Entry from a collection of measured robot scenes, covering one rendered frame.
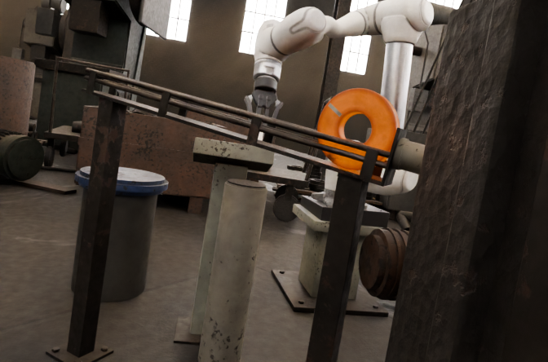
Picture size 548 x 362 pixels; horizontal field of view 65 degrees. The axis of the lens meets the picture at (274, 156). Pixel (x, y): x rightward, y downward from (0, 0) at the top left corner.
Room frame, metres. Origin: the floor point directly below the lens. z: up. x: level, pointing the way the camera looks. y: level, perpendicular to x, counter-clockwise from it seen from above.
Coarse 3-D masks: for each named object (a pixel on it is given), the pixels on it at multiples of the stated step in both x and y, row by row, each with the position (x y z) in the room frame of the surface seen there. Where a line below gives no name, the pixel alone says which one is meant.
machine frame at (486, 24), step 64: (512, 0) 0.40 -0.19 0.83; (448, 64) 0.55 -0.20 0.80; (512, 64) 0.39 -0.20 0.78; (448, 128) 0.52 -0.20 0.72; (512, 128) 0.39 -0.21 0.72; (448, 192) 0.50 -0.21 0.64; (512, 192) 0.40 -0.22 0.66; (448, 256) 0.42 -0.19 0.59; (512, 256) 0.38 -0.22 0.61; (448, 320) 0.40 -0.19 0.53; (512, 320) 0.35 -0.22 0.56
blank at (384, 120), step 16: (336, 96) 0.84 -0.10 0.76; (352, 96) 0.82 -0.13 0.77; (368, 96) 0.81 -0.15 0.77; (336, 112) 0.84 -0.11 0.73; (352, 112) 0.82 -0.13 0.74; (368, 112) 0.81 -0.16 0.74; (384, 112) 0.79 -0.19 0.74; (320, 128) 0.85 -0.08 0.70; (336, 128) 0.83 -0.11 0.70; (384, 128) 0.79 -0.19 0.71; (336, 144) 0.83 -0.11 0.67; (368, 144) 0.80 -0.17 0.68; (384, 144) 0.79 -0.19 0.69; (336, 160) 0.83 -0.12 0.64; (352, 160) 0.81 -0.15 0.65; (384, 160) 0.80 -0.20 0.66
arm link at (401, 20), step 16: (400, 0) 1.65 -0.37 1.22; (416, 0) 1.62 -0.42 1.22; (384, 16) 1.68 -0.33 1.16; (400, 16) 1.63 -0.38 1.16; (416, 16) 1.60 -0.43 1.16; (432, 16) 1.64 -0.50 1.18; (384, 32) 1.69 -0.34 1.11; (400, 32) 1.64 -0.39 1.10; (416, 32) 1.64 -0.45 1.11; (400, 48) 1.65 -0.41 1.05; (384, 64) 1.70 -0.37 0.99; (400, 64) 1.65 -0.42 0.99; (384, 80) 1.68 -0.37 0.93; (400, 80) 1.65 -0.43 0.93; (384, 96) 1.67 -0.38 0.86; (400, 96) 1.65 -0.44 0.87; (400, 112) 1.66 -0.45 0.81; (400, 176) 1.58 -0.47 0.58; (416, 176) 1.63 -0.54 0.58; (384, 192) 1.64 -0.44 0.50; (400, 192) 1.62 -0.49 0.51
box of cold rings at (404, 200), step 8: (368, 128) 4.69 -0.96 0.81; (368, 136) 4.65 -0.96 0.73; (408, 136) 3.82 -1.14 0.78; (416, 136) 3.83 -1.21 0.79; (424, 136) 3.84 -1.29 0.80; (424, 144) 3.84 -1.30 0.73; (416, 184) 3.84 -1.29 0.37; (408, 192) 3.83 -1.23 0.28; (416, 192) 3.84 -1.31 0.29; (384, 200) 3.89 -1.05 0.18; (392, 200) 3.81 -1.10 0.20; (400, 200) 3.82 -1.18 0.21; (408, 200) 3.83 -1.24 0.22; (392, 208) 3.82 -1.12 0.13; (400, 208) 3.82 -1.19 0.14; (408, 208) 3.83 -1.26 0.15
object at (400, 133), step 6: (396, 132) 0.76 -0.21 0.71; (402, 132) 0.79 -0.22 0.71; (396, 138) 0.76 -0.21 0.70; (396, 144) 0.77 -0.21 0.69; (390, 156) 0.76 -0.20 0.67; (390, 162) 0.76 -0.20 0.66; (390, 168) 0.77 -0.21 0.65; (384, 174) 0.77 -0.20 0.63; (390, 174) 0.79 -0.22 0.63; (384, 180) 0.76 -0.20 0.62; (390, 180) 0.81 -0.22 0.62; (384, 186) 0.77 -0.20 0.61
